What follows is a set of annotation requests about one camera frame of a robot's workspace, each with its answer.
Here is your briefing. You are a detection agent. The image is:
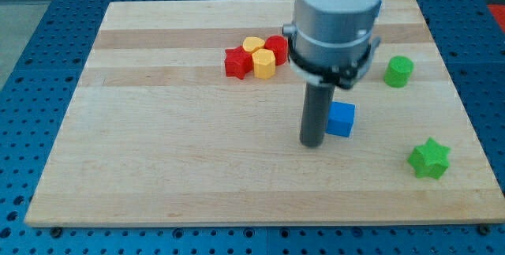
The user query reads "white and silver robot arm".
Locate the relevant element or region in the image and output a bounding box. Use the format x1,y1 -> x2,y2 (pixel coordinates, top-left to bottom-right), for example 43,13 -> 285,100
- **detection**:
291,0 -> 381,67

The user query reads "red star block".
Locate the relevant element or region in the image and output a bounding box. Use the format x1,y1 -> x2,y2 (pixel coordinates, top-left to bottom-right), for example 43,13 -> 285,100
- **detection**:
224,46 -> 253,80

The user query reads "blue cube block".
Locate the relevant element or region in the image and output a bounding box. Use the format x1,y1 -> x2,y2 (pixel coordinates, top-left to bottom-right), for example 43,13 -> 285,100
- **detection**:
326,101 -> 356,137

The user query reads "green star block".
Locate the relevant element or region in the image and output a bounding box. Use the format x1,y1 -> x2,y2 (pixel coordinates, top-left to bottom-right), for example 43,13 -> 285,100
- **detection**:
407,137 -> 451,180

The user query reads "yellow hexagon block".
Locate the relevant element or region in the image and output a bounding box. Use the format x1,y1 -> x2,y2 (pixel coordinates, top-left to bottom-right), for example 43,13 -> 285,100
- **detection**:
252,49 -> 276,80

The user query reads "light wooden board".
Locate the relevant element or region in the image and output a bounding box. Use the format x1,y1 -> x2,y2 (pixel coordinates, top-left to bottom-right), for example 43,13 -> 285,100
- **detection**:
24,0 -> 504,227

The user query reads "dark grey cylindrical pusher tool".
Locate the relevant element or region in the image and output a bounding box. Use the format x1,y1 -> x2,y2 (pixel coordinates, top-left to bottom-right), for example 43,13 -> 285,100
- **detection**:
299,84 -> 335,148

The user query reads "yellow heart block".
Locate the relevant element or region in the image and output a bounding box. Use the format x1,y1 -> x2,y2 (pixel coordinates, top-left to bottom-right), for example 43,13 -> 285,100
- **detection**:
242,36 -> 265,54

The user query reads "red cylinder block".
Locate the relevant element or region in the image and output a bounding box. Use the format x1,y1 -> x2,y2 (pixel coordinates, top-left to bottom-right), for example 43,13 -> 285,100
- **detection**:
264,36 -> 288,66

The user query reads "green cylinder block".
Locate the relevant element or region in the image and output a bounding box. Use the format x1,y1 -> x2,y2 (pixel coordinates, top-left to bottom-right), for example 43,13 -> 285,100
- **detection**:
383,56 -> 414,88

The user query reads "black clamp ring with cable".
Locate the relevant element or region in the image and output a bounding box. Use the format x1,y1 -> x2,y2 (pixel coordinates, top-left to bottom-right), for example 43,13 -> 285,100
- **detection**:
282,23 -> 382,91

